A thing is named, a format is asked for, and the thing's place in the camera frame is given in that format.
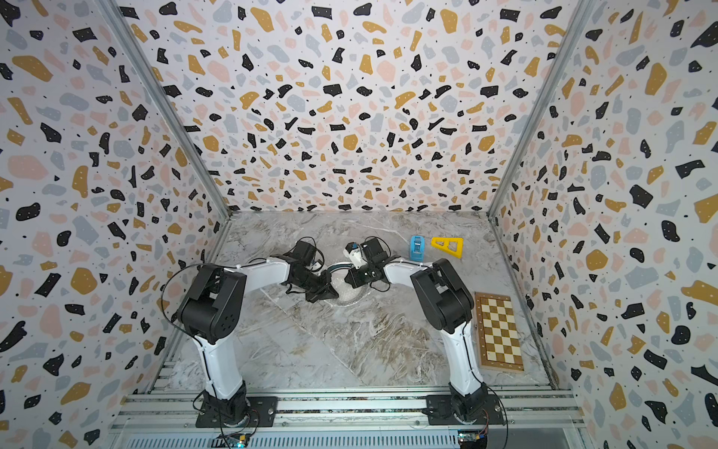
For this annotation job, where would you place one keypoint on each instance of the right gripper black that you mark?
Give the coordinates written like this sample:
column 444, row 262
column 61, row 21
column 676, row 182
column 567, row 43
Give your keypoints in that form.
column 353, row 279

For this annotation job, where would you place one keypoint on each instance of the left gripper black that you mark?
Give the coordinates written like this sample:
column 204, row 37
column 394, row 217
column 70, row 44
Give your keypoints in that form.
column 326, row 291

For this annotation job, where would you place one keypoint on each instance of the blue tape dispenser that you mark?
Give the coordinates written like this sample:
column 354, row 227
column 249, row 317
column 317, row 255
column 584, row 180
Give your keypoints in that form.
column 417, row 248

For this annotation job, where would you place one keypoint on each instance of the clear bubble wrap sheet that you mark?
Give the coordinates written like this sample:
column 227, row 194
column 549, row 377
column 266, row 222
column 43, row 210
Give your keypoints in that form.
column 370, row 337

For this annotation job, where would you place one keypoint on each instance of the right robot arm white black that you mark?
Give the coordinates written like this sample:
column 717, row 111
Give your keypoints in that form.
column 447, row 305

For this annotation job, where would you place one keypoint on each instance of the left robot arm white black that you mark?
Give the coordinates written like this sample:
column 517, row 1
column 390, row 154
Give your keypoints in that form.
column 210, row 312

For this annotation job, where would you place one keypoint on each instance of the yellow triangular plastic piece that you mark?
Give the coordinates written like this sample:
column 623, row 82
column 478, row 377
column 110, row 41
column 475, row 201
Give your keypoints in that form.
column 452, row 246

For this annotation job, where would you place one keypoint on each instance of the wooden checkerboard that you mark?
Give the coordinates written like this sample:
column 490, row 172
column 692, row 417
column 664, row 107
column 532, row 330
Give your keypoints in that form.
column 497, row 333

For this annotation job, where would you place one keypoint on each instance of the white vent grille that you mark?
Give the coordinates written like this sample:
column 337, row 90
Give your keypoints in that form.
column 305, row 439

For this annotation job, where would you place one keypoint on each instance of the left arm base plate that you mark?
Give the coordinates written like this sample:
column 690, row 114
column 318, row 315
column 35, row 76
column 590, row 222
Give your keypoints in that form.
column 252, row 412

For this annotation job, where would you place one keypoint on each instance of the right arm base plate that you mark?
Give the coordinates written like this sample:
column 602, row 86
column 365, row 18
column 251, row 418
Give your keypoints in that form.
column 445, row 410

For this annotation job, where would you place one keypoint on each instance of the aluminium rail frame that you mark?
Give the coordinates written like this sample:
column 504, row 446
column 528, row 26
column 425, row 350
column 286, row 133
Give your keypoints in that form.
column 535, row 417

